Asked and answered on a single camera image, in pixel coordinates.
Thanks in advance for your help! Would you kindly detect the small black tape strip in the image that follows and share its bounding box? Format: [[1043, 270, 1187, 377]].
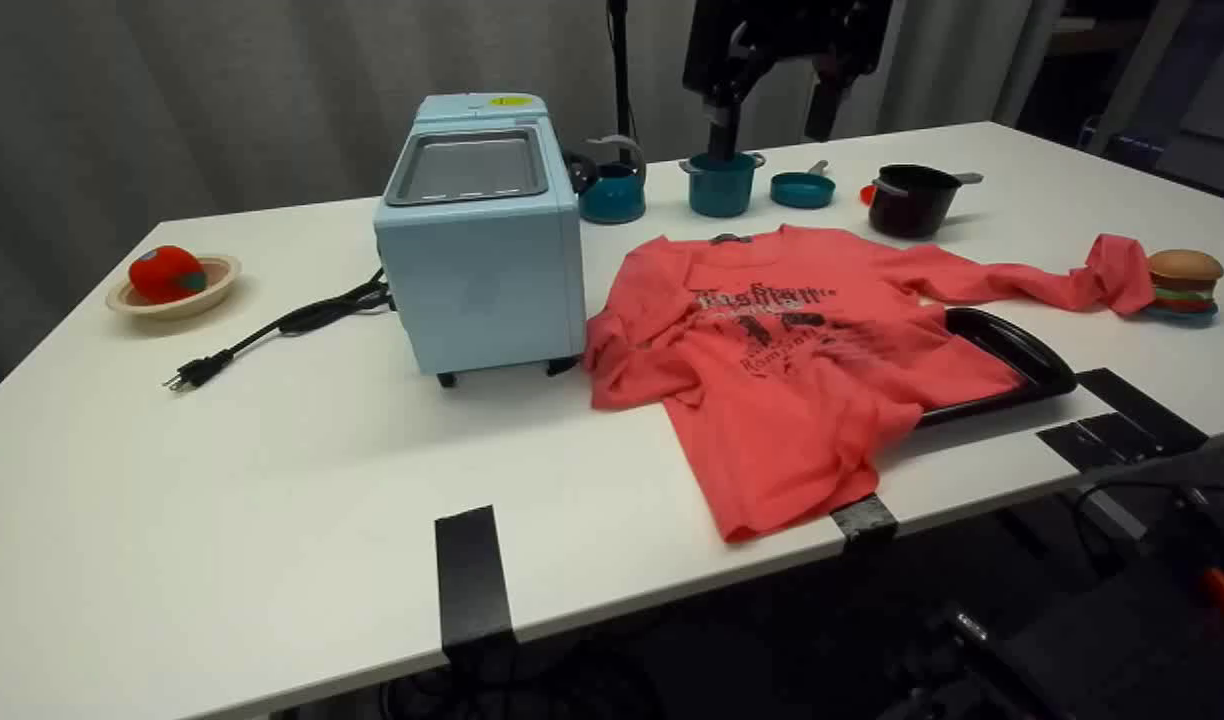
[[830, 493, 903, 543]]

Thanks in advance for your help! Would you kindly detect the long black tape strip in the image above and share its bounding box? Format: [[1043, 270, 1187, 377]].
[[434, 504, 522, 657]]

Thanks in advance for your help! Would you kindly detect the light blue toaster oven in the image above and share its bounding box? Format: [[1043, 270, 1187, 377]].
[[374, 90, 590, 394]]

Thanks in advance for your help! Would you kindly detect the wide black tape strip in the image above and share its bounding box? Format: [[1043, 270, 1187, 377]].
[[1035, 411, 1169, 473], [1074, 369, 1214, 455]]

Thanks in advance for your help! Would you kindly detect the orange printed shirt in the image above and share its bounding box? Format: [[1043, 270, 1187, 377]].
[[580, 221, 1162, 547]]

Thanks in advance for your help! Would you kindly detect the black power cord with plug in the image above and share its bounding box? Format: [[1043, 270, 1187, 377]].
[[166, 270, 397, 397]]

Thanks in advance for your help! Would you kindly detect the teal toy pan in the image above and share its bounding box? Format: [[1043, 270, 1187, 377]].
[[770, 155, 843, 214]]

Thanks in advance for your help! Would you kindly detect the teal toy kettle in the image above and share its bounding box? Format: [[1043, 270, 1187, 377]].
[[566, 133, 653, 228]]

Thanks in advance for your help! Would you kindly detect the red toy tomato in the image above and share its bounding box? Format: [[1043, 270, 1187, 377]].
[[125, 240, 211, 310]]

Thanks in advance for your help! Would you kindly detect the black plastic tray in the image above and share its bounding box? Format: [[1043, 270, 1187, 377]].
[[903, 306, 1084, 434]]

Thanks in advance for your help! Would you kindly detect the black pot with red handle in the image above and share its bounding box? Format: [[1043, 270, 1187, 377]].
[[855, 162, 987, 243]]

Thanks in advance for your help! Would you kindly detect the teal toy pot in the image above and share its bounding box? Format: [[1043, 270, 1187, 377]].
[[676, 147, 770, 221]]

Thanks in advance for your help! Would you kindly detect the toy burger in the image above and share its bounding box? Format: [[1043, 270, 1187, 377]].
[[1143, 243, 1224, 328]]

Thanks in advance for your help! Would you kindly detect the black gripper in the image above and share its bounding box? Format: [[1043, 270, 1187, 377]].
[[679, 0, 897, 164]]

